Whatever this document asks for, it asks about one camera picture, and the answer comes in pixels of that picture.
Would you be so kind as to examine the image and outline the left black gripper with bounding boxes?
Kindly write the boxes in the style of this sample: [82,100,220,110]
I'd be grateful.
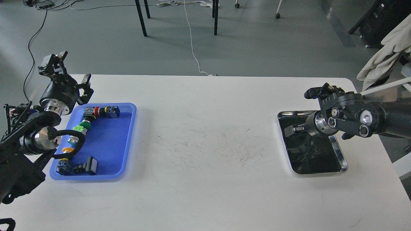
[38,51,94,115]

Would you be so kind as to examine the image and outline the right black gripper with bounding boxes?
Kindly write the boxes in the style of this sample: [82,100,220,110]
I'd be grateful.
[284,83,345,137]

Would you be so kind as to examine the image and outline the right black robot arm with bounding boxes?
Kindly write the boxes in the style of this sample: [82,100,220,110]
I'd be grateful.
[284,83,411,140]

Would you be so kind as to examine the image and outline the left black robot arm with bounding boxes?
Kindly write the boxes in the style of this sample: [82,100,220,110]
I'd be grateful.
[0,51,94,204]

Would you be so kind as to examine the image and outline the silver metal tray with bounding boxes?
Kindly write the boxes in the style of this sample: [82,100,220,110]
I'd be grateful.
[277,111,348,176]

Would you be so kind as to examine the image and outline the blue plastic tray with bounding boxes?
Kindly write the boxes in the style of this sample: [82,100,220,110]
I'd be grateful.
[49,103,137,181]

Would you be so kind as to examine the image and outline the black table leg left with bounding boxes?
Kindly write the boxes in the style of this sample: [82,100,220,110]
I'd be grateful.
[135,0,150,37]

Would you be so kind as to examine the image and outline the black table leg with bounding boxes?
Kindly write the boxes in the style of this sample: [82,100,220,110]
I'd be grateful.
[212,0,219,36]
[135,0,150,37]

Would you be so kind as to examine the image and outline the beige cloth on chair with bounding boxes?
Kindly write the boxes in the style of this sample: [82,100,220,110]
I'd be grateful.
[357,15,411,91]

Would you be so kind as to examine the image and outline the black cabinet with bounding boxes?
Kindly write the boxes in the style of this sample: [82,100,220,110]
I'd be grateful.
[348,0,411,48]

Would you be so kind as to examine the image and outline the black table leg right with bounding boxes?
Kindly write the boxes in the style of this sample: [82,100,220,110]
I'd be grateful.
[212,0,219,36]

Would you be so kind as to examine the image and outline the green push button switch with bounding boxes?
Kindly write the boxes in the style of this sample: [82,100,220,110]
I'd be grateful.
[79,120,92,130]

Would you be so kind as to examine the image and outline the red push button switch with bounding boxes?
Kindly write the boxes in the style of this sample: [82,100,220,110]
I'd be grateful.
[83,106,120,121]

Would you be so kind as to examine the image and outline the light green selector switch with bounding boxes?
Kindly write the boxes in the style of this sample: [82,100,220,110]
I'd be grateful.
[67,124,88,146]

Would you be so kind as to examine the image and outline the black floor cable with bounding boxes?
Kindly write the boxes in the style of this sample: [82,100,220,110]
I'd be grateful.
[22,0,77,103]

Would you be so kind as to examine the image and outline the yellow push button switch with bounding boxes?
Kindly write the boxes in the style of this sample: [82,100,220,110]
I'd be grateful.
[57,147,77,175]

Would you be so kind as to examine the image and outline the black square button switch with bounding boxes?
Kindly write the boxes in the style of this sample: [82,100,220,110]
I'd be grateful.
[73,156,98,175]

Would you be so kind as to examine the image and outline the white chair frame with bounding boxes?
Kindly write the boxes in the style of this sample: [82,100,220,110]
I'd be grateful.
[360,62,411,96]

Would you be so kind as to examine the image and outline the white floor cable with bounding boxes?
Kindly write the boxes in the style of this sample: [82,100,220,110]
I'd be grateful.
[157,0,221,77]

